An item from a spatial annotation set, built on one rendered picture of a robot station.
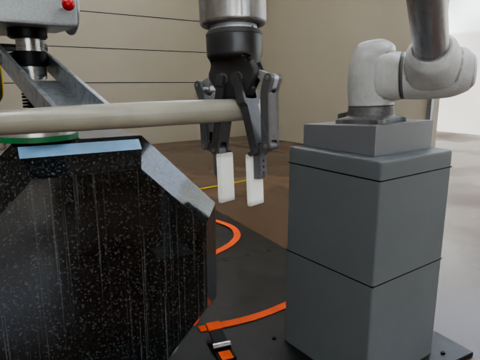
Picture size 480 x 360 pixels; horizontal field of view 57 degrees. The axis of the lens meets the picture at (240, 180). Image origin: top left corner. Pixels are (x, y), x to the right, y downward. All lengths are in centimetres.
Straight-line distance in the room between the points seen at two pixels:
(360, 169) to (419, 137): 30
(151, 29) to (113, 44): 67
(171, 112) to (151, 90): 692
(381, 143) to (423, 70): 25
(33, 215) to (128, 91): 609
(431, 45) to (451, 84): 17
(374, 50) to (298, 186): 52
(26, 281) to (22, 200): 22
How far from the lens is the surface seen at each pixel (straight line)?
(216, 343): 182
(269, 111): 57
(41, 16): 131
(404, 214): 152
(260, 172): 59
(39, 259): 132
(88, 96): 110
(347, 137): 150
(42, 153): 131
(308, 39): 740
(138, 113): 53
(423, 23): 134
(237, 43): 59
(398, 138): 153
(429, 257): 172
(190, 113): 55
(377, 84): 154
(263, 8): 61
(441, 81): 150
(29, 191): 127
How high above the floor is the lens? 103
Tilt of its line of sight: 13 degrees down
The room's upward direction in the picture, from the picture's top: straight up
